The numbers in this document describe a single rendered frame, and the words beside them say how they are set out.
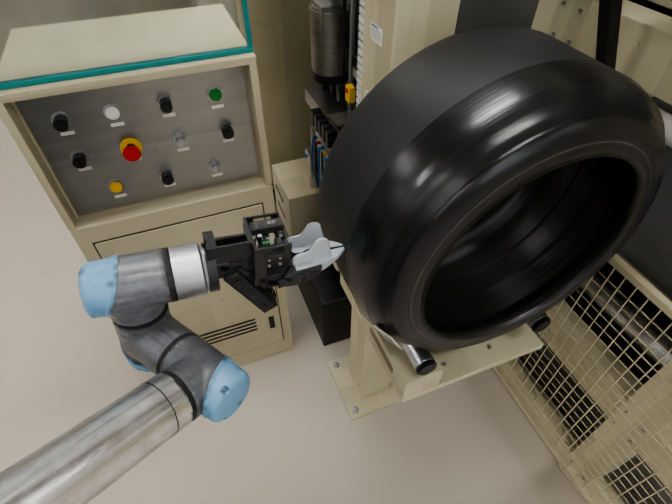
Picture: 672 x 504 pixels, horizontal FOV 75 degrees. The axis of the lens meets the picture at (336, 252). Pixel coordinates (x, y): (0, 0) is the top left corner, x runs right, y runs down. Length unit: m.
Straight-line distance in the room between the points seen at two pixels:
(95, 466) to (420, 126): 0.54
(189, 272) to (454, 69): 0.45
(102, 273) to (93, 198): 0.73
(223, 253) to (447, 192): 0.30
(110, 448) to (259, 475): 1.26
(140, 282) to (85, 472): 0.22
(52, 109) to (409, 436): 1.53
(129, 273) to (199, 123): 0.68
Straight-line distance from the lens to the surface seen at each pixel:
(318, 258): 0.66
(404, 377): 0.94
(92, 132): 1.23
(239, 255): 0.61
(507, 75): 0.64
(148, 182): 1.30
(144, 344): 0.66
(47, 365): 2.30
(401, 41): 0.87
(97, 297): 0.62
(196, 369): 0.60
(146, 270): 0.61
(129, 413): 0.57
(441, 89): 0.64
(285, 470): 1.78
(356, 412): 1.83
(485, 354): 1.08
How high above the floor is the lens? 1.69
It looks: 46 degrees down
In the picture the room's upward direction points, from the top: straight up
